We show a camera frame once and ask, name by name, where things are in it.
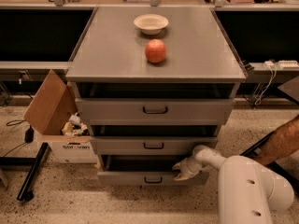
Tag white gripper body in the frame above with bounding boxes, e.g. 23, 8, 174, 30
181, 157, 205, 175

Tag grey bottom drawer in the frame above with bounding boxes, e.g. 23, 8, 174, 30
98, 155, 209, 186

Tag grey drawer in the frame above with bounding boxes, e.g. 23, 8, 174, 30
76, 98, 233, 126
91, 137, 217, 155
98, 155, 209, 186

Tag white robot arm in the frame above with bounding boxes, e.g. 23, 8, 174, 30
173, 145, 294, 224

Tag grey metal drawer cabinet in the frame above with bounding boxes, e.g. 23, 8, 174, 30
65, 6, 248, 173

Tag grey middle drawer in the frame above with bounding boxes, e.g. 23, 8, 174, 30
91, 137, 217, 155

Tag grey top drawer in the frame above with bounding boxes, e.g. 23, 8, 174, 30
76, 98, 233, 126

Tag open cardboard box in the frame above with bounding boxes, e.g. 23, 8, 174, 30
24, 70, 98, 164

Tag person's bare leg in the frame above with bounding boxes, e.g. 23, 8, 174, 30
254, 115, 299, 166

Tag red apple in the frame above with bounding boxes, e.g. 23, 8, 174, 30
145, 39, 166, 63

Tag white power strip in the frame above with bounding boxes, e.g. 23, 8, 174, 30
278, 60, 299, 70

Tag white ceramic bowl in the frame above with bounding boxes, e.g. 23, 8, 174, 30
134, 14, 169, 35

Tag black table leg left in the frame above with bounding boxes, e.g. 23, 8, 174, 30
0, 143, 49, 202

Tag black power adapter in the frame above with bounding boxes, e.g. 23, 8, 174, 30
24, 127, 34, 143

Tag white cables bundle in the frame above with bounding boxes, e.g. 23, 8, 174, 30
253, 59, 278, 107

